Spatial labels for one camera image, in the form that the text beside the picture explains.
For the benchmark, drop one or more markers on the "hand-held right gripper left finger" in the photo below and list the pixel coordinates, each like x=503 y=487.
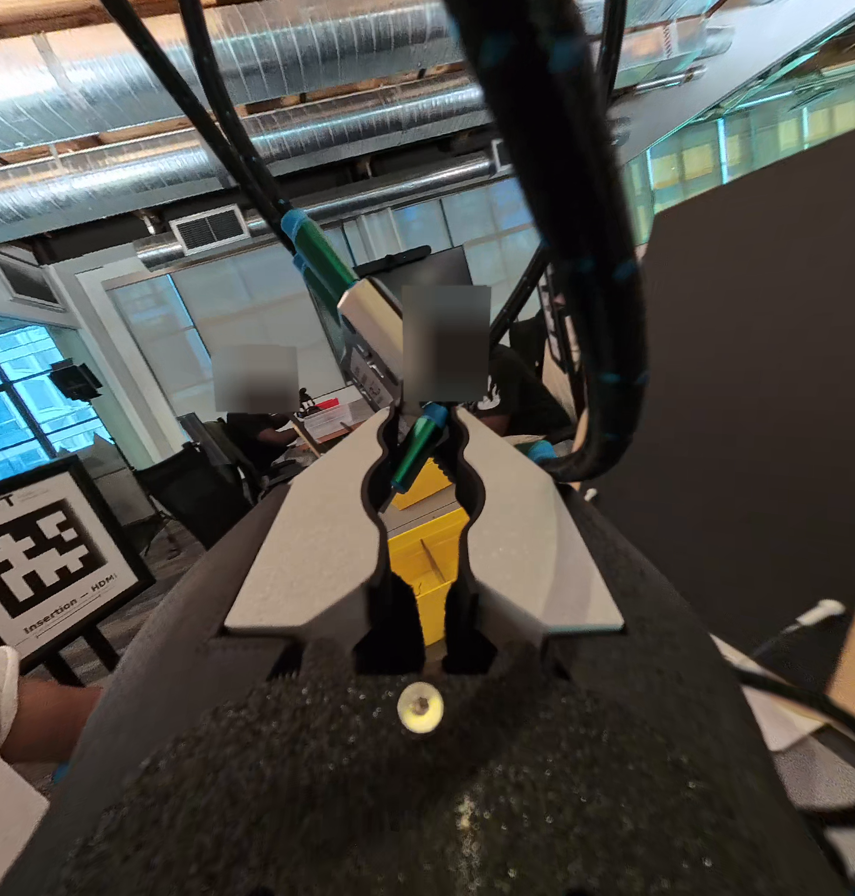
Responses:
x=302 y=560

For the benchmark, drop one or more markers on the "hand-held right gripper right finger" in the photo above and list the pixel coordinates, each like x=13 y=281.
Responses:
x=547 y=560

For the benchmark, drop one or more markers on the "yellow plastic bin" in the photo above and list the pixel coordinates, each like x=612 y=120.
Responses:
x=428 y=560

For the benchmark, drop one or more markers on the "black office chair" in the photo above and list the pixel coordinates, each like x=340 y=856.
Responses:
x=190 y=490

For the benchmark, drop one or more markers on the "black box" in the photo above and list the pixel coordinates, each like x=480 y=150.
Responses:
x=75 y=381

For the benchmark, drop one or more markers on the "wooden-framed black panel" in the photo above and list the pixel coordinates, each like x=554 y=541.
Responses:
x=764 y=420

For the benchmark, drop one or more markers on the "silver ventilation duct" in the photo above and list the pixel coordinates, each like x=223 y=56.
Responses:
x=148 y=84
x=120 y=182

